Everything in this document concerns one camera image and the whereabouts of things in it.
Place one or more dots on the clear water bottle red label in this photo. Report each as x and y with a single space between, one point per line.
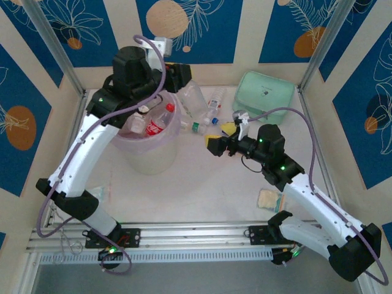
137 124
216 102

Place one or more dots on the cola bottle red cap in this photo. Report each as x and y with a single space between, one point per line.
154 127

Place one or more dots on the white bin with purple liner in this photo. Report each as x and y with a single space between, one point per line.
153 153

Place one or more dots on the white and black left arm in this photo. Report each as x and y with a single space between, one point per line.
82 153

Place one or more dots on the mint green zipper pouch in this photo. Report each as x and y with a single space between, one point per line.
263 92

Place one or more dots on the beige packet with teal edge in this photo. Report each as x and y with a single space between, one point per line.
269 200

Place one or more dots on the black base electronics box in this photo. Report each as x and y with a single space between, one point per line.
281 257
107 253

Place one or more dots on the clear plastic wrapper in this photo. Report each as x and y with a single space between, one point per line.
101 194

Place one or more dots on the aluminium corner post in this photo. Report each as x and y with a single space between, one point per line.
49 30
330 39

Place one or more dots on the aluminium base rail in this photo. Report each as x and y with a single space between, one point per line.
199 235

